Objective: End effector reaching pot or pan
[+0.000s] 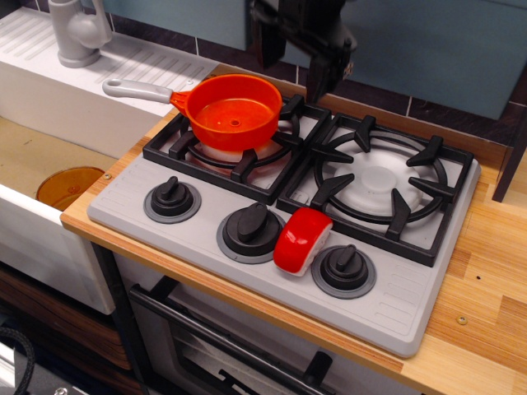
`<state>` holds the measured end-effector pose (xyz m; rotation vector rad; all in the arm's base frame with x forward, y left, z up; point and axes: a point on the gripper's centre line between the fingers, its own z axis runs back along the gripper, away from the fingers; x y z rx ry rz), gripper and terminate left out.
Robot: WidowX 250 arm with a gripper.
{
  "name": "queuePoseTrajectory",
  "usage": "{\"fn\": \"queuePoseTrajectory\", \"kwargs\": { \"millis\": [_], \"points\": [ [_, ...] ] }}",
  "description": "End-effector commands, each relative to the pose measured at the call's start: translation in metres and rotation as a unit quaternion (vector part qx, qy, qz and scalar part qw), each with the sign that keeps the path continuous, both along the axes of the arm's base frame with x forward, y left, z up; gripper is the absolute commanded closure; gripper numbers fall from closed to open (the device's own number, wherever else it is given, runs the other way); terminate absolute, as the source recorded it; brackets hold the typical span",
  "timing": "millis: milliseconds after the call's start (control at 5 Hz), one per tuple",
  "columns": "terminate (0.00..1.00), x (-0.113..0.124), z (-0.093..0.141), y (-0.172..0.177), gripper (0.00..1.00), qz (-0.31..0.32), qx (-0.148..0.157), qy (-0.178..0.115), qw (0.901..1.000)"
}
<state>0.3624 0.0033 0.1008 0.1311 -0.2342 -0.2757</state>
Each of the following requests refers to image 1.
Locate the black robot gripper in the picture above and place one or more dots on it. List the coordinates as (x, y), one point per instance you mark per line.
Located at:
(315, 28)

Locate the black left burner grate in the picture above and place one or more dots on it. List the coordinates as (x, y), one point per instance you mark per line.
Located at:
(259, 173)

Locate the black burner grate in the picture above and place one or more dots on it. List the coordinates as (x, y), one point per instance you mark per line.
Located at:
(445, 173)
(259, 173)

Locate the white right burner cap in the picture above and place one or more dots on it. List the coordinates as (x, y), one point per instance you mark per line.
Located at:
(376, 175)

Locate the black right burner grate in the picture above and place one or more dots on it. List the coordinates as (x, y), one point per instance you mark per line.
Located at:
(445, 173)

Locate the grey toy stove top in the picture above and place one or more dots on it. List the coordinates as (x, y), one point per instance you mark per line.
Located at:
(393, 315)

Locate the red white toy sushi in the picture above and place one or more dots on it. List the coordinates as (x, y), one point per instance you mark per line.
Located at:
(302, 237)

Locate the black middle stove knob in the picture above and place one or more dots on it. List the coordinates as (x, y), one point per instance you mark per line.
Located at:
(249, 235)

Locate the black stove knob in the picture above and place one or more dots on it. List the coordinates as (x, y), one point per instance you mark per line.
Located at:
(344, 272)
(172, 202)
(249, 235)

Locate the black left stove knob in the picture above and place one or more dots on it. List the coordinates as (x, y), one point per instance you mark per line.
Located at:
(172, 202)

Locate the grey toy faucet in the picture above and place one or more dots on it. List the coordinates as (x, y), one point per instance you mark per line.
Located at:
(79, 36)

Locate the black right stove knob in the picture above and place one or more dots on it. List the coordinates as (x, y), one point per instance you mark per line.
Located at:
(344, 272)

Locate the white toy sink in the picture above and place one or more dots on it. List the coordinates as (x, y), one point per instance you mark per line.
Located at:
(53, 118)

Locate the orange translucent lid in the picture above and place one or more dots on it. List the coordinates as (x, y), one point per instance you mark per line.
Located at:
(63, 188)

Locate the toy oven door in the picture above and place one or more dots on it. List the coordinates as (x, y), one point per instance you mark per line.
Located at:
(210, 347)

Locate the orange toy saucepan grey handle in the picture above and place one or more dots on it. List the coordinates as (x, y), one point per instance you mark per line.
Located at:
(233, 112)

